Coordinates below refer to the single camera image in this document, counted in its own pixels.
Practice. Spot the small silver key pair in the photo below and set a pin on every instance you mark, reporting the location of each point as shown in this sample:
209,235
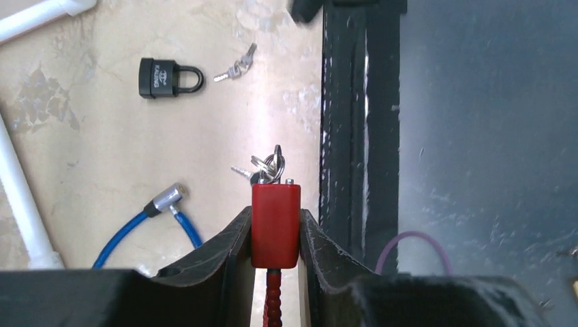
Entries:
268,171

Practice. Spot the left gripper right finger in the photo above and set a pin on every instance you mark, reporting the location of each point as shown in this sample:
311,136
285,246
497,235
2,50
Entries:
337,290

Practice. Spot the black padlock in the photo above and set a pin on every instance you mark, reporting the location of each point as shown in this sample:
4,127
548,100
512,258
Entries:
161,78

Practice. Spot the red cable padlock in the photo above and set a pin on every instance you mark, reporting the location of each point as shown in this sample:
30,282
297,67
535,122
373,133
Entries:
276,210

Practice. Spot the white PVC pipe frame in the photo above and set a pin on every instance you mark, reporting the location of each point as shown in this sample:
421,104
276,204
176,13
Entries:
40,250

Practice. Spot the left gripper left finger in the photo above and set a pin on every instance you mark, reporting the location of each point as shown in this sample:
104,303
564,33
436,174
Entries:
210,286

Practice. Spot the blue cable lock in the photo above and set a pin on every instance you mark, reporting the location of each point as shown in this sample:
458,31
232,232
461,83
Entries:
167,200

